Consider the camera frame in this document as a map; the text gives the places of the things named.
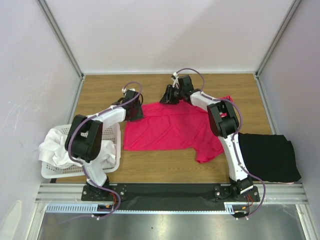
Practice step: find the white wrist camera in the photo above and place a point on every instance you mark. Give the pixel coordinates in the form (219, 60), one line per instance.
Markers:
(174, 78)
(125, 90)

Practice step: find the white crumpled t shirt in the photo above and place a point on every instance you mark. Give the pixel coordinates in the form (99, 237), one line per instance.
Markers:
(53, 152)

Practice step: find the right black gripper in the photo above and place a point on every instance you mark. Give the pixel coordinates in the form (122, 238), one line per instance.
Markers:
(169, 94)

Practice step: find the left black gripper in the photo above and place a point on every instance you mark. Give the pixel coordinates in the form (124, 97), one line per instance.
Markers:
(139, 115)

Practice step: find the white laundry basket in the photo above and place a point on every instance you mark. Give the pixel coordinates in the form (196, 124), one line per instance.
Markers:
(112, 133)

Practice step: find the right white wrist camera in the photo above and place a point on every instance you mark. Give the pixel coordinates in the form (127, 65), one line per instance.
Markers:
(174, 78)

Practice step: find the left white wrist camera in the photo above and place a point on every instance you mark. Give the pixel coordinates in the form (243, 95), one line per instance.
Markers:
(125, 90)

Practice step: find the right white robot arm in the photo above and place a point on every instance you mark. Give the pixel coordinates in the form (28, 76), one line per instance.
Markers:
(224, 124)

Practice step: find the black folded t shirt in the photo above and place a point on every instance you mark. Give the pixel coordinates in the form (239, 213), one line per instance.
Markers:
(269, 157)

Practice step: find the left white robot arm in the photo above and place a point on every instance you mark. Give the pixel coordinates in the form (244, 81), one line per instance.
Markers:
(84, 142)

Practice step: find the pink t shirt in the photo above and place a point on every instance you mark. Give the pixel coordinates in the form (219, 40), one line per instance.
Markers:
(167, 127)

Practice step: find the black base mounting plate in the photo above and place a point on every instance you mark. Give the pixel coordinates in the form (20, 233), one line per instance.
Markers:
(179, 196)

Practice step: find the aluminium frame rail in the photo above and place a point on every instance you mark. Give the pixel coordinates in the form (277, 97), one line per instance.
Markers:
(67, 198)

